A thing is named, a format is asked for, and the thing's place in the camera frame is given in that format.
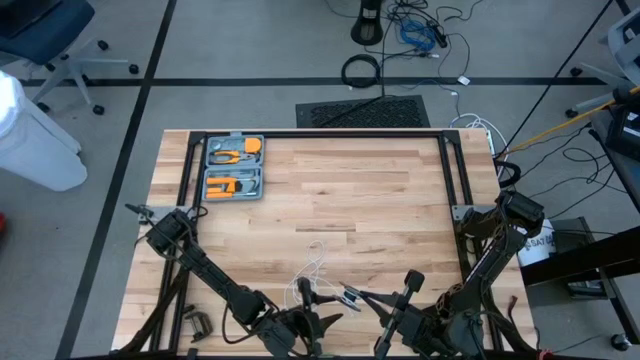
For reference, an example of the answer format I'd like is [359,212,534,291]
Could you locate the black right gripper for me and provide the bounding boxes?
[338,268,439,360]

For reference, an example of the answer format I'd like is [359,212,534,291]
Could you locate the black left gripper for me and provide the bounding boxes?
[272,276,345,357]

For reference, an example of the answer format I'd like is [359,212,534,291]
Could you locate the white cord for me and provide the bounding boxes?
[283,239,361,314]

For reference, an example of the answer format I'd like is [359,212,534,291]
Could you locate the black C-clamp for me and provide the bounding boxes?
[182,304,215,344]

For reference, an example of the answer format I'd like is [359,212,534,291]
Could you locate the orange black utility knife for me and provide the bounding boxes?
[206,185,237,200]

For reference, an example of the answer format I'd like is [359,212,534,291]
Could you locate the grey plastic tool case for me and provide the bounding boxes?
[201,134,265,202]

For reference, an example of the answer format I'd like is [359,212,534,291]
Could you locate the white printed bucket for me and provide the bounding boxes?
[517,219,557,267]

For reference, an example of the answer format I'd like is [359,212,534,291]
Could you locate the black floor mat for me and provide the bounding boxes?
[295,94,432,129]

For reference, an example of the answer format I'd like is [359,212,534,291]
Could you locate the black metal cart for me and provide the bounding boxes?
[519,214,640,354]

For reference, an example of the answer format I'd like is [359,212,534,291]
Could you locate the black side desk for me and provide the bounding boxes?
[588,107,640,214]

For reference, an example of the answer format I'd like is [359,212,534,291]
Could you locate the black stand base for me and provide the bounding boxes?
[349,0,385,47]

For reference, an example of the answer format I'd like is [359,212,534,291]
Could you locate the black power strip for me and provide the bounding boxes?
[429,22,449,49]

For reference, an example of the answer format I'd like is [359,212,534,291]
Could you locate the black equipment box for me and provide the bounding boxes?
[612,85,640,161]

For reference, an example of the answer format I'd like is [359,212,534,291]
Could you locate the white plastic bin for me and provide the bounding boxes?
[0,69,89,193]

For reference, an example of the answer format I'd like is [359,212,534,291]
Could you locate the grey office chair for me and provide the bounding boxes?
[564,7,640,119]

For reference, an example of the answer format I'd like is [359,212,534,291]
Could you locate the blue office chair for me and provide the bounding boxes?
[0,0,140,116]

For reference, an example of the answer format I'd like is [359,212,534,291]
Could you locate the dark red cable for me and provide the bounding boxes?
[507,294,521,334]

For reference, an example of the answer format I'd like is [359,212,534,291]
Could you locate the orange handled pliers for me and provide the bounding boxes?
[208,150,256,166]

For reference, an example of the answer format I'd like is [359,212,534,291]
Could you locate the black cable loop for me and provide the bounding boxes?
[494,159,522,189]

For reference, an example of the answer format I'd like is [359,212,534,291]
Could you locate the white cable bundle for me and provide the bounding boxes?
[448,112,501,154]

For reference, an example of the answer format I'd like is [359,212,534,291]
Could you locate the coiled black cable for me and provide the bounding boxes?
[340,53,383,90]

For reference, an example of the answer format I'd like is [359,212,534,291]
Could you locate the black hanging cable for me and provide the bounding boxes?
[494,0,615,161]
[379,0,386,97]

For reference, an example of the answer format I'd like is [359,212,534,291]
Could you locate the yellow floor cable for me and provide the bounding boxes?
[504,87,640,154]

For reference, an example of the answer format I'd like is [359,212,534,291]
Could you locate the blue cable bundle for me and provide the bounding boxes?
[397,17,436,51]

